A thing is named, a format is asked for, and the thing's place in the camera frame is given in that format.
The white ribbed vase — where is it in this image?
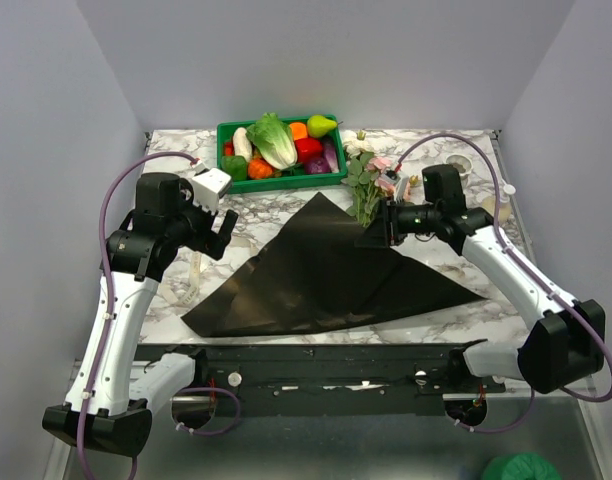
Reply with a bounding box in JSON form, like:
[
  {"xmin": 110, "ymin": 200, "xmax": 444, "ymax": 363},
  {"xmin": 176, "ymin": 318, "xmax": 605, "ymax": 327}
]
[{"xmin": 444, "ymin": 154, "xmax": 473, "ymax": 188}]

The red tomato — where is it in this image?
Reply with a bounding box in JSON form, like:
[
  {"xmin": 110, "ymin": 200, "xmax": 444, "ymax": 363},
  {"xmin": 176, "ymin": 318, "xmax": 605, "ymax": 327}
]
[{"xmin": 223, "ymin": 141, "xmax": 235, "ymax": 156}]

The cream pump lotion bottle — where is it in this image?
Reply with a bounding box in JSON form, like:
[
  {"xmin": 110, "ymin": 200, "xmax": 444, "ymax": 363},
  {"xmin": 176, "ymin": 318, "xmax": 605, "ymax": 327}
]
[{"xmin": 481, "ymin": 184, "xmax": 516, "ymax": 225}]

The orange pumpkin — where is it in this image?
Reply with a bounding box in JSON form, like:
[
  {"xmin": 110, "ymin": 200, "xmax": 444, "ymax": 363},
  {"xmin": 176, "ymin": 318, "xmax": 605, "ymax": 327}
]
[{"xmin": 247, "ymin": 157, "xmax": 275, "ymax": 180}]

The green cloth bundle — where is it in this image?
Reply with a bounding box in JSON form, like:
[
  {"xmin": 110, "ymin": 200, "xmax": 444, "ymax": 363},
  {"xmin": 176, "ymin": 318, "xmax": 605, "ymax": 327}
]
[{"xmin": 480, "ymin": 453, "xmax": 562, "ymax": 480}]

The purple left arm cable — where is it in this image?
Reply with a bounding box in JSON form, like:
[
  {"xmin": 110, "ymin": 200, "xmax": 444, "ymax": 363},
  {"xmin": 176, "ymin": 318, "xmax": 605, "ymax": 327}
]
[{"xmin": 75, "ymin": 151, "xmax": 207, "ymax": 480}]

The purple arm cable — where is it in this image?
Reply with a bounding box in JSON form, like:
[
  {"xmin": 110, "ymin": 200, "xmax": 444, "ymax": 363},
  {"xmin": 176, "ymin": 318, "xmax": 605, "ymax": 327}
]
[
  {"xmin": 395, "ymin": 132, "xmax": 612, "ymax": 404},
  {"xmin": 75, "ymin": 151, "xmax": 207, "ymax": 480}
]

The green bell pepper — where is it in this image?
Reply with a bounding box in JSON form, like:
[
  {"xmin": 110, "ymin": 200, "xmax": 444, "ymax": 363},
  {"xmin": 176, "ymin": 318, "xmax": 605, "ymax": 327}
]
[{"xmin": 220, "ymin": 155, "xmax": 248, "ymax": 182}]

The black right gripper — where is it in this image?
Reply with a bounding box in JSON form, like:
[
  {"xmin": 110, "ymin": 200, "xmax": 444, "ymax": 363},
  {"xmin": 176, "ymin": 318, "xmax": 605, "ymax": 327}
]
[{"xmin": 355, "ymin": 195, "xmax": 441, "ymax": 247}]

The red bell pepper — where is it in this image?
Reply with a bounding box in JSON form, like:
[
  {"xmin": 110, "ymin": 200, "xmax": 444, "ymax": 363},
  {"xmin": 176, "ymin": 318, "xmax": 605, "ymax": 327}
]
[{"xmin": 294, "ymin": 137, "xmax": 323, "ymax": 164}]

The black wrapping paper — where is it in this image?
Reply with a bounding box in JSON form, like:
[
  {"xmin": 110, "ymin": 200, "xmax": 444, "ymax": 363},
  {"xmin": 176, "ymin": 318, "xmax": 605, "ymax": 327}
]
[{"xmin": 182, "ymin": 193, "xmax": 480, "ymax": 338}]

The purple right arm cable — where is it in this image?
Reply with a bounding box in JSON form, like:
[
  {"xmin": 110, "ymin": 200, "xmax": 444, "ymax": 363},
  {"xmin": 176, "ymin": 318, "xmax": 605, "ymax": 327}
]
[{"xmin": 395, "ymin": 132, "xmax": 612, "ymax": 404}]

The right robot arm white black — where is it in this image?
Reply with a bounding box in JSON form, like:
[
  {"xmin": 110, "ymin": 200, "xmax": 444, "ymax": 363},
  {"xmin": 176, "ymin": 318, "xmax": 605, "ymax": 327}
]
[{"xmin": 356, "ymin": 165, "xmax": 605, "ymax": 394}]

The green romaine lettuce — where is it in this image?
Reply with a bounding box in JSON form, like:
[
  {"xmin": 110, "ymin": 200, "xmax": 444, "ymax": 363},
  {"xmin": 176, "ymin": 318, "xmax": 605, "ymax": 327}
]
[{"xmin": 246, "ymin": 113, "xmax": 297, "ymax": 170}]

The purple eggplant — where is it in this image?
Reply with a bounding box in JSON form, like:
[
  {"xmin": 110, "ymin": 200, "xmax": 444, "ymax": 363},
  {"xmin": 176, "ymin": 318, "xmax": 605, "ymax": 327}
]
[{"xmin": 322, "ymin": 138, "xmax": 339, "ymax": 173}]

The orange bell pepper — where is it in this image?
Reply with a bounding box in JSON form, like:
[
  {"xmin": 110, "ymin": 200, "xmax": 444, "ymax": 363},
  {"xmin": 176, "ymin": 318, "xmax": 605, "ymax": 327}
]
[{"xmin": 289, "ymin": 122, "xmax": 309, "ymax": 141}]

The white flower stem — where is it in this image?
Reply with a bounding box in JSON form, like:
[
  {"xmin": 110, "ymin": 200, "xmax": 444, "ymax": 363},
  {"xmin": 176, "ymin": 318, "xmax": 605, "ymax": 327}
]
[{"xmin": 341, "ymin": 129, "xmax": 375, "ymax": 221}]

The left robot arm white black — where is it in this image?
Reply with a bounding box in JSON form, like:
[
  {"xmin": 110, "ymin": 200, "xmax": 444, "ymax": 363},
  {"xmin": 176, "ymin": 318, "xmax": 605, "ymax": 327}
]
[{"xmin": 42, "ymin": 168, "xmax": 238, "ymax": 458}]

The green plastic tray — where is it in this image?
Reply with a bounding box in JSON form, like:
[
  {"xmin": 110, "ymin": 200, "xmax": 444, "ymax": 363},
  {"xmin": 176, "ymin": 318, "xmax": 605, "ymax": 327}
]
[{"xmin": 216, "ymin": 120, "xmax": 347, "ymax": 194}]

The peach pink rose stem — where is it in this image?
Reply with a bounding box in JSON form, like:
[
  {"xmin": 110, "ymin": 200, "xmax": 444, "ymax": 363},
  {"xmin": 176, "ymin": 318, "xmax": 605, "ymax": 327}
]
[{"xmin": 357, "ymin": 177, "xmax": 393, "ymax": 227}]

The large pink rose stem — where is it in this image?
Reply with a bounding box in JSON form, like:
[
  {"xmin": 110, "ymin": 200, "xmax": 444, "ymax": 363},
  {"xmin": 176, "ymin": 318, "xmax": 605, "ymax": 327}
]
[{"xmin": 375, "ymin": 176, "xmax": 419, "ymax": 203}]

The purple cabbage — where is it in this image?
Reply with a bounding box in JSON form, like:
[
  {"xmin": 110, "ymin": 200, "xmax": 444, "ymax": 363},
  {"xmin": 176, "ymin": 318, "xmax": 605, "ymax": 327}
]
[{"xmin": 304, "ymin": 157, "xmax": 332, "ymax": 175}]

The yellow-green pear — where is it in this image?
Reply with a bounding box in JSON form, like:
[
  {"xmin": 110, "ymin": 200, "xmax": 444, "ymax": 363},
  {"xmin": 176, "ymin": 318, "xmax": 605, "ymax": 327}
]
[{"xmin": 306, "ymin": 114, "xmax": 340, "ymax": 139}]

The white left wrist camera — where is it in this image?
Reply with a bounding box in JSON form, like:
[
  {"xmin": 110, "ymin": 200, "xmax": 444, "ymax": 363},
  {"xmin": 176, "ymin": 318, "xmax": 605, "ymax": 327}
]
[{"xmin": 189, "ymin": 168, "xmax": 232, "ymax": 215}]

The small pink rose stem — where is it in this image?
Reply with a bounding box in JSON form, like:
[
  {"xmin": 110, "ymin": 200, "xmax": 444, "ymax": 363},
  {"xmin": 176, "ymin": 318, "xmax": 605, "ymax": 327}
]
[{"xmin": 354, "ymin": 153, "xmax": 391, "ymax": 221}]

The white radish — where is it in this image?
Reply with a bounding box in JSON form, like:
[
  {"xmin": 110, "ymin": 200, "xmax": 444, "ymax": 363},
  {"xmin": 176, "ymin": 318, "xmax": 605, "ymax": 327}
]
[{"xmin": 232, "ymin": 127, "xmax": 253, "ymax": 163}]

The cream ribbon gold text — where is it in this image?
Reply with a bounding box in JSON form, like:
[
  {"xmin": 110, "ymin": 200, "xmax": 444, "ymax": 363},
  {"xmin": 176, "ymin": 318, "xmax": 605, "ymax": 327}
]
[{"xmin": 160, "ymin": 234, "xmax": 257, "ymax": 307}]

